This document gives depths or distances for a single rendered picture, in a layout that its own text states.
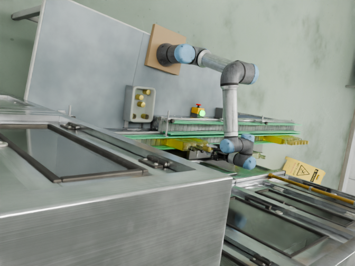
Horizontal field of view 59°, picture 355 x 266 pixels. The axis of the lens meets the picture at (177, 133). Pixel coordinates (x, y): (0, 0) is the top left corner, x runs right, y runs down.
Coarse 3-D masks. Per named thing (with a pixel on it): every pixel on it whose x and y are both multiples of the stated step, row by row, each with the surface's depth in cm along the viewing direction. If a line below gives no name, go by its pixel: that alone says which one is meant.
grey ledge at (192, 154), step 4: (260, 144) 289; (256, 148) 286; (260, 148) 290; (188, 152) 230; (192, 152) 231; (196, 152) 233; (200, 152) 236; (204, 152) 240; (260, 152) 292; (188, 156) 230; (192, 156) 231; (200, 156) 237; (204, 156) 240; (208, 156) 243
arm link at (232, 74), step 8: (232, 64) 164; (240, 64) 165; (224, 72) 164; (232, 72) 162; (240, 72) 163; (224, 80) 163; (232, 80) 162; (240, 80) 167; (224, 88) 164; (232, 88) 163; (224, 96) 164; (232, 96) 163; (224, 104) 165; (232, 104) 163; (224, 112) 165; (232, 112) 163; (224, 120) 165; (232, 120) 163; (224, 128) 166; (232, 128) 163; (224, 136) 166; (232, 136) 163; (224, 144) 163; (232, 144) 162; (240, 144) 166; (224, 152) 164; (232, 152) 165
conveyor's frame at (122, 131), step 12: (192, 120) 224; (204, 120) 233; (216, 120) 242; (240, 120) 262; (252, 120) 274; (264, 120) 286; (276, 120) 304; (288, 120) 326; (120, 132) 186; (132, 132) 192; (144, 132) 198; (156, 132) 205
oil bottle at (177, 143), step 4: (164, 140) 209; (168, 140) 206; (172, 140) 203; (176, 140) 201; (180, 140) 200; (164, 144) 210; (168, 144) 206; (172, 144) 203; (176, 144) 200; (180, 144) 198; (184, 144) 195; (188, 144) 196; (176, 148) 201; (180, 148) 198; (184, 148) 195
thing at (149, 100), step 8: (136, 88) 197; (144, 88) 196; (152, 88) 200; (144, 96) 206; (152, 96) 204; (136, 104) 203; (152, 104) 204; (136, 112) 204; (144, 112) 208; (152, 112) 204; (136, 120) 197; (144, 120) 201
